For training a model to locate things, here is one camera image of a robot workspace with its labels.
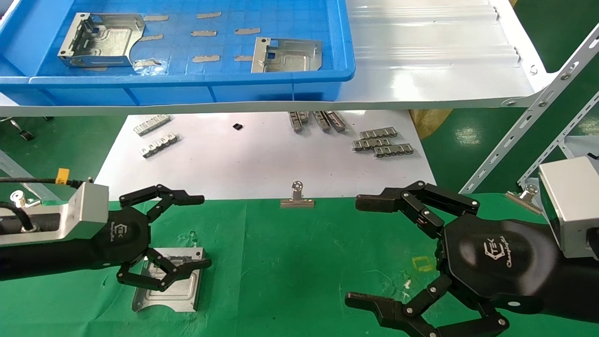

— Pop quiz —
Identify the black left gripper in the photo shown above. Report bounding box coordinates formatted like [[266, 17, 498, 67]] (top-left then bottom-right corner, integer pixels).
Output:
[[94, 184, 212, 293]]

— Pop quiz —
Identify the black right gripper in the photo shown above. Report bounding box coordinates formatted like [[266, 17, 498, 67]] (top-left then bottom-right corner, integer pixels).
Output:
[[345, 181, 562, 337]]

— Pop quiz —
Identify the bent sheet metal part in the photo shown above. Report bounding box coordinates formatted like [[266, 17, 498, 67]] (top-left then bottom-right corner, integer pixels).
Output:
[[132, 247, 206, 313], [251, 37, 323, 74], [58, 13, 145, 67]]

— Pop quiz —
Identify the green cloth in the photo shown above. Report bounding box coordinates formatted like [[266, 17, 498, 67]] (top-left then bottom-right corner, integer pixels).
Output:
[[0, 193, 599, 337]]

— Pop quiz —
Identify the silver binder clip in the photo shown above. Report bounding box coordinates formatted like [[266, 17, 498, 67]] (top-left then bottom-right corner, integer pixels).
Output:
[[9, 190, 44, 210], [505, 184, 543, 215], [280, 181, 315, 208]]

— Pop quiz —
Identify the white paper sheet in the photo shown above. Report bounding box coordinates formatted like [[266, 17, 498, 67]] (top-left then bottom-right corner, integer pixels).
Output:
[[94, 110, 438, 202]]

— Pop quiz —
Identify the blue plastic bin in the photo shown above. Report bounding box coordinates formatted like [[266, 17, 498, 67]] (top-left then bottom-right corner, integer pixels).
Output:
[[0, 0, 356, 107]]

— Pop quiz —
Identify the shiny crumpled tape strip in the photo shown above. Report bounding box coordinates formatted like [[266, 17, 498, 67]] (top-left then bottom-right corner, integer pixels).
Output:
[[133, 59, 167, 75]]

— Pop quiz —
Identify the white sheet metal shelf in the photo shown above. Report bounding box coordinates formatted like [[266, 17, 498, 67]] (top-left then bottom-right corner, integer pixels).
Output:
[[0, 0, 558, 117]]

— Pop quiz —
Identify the black caster wheel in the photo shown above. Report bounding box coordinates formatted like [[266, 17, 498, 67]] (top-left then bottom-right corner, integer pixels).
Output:
[[9, 118, 35, 142]]

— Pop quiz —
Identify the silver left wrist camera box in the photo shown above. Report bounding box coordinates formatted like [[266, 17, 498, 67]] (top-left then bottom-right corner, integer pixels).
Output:
[[0, 182, 110, 247]]

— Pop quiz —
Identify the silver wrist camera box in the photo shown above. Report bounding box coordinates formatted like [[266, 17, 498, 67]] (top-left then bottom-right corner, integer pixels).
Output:
[[0, 182, 110, 247], [538, 156, 599, 261]]

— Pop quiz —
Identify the black cable with yellow tag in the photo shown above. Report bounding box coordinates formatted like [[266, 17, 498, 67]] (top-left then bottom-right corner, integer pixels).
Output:
[[0, 168, 94, 189]]

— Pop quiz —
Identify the black camera cable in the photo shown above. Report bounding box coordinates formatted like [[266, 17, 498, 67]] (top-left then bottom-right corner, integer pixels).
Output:
[[0, 202, 37, 233]]

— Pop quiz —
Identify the white slotted angle post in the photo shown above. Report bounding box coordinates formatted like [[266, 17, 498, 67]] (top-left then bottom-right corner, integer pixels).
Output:
[[517, 91, 599, 189], [459, 23, 599, 195]]

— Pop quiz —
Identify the grey metal frame bar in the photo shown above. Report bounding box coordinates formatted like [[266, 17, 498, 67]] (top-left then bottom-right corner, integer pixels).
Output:
[[0, 150, 61, 202]]

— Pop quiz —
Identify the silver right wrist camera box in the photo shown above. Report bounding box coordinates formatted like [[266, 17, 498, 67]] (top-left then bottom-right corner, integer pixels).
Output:
[[538, 156, 599, 261]]

